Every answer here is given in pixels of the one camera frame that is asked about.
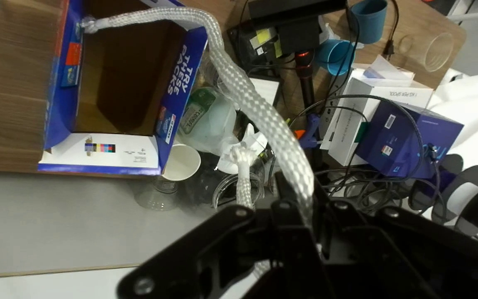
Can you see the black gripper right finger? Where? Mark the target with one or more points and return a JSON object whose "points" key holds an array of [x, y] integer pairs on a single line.
{"points": [[406, 260]]}

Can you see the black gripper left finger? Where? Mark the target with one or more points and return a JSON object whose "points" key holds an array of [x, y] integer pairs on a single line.
{"points": [[240, 255]]}

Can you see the purple blue product box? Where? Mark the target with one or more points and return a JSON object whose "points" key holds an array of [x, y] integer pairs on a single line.
{"points": [[411, 139]]}

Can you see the white carton box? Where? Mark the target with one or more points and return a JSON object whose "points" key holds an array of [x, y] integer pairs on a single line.
{"points": [[361, 92]]}

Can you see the blue cardboard snack box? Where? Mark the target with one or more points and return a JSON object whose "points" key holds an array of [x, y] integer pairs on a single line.
{"points": [[62, 117]]}

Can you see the white paper cup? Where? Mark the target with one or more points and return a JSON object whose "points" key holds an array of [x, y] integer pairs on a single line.
{"points": [[183, 163]]}

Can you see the green labelled packet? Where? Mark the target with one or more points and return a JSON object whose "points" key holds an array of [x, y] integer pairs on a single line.
{"points": [[198, 109]]}

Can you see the large clear plastic cup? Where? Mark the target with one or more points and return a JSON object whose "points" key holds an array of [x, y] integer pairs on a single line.
{"points": [[427, 52]]}

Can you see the black stereo camera bar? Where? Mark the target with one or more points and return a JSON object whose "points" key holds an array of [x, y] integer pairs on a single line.
{"points": [[299, 31]]}

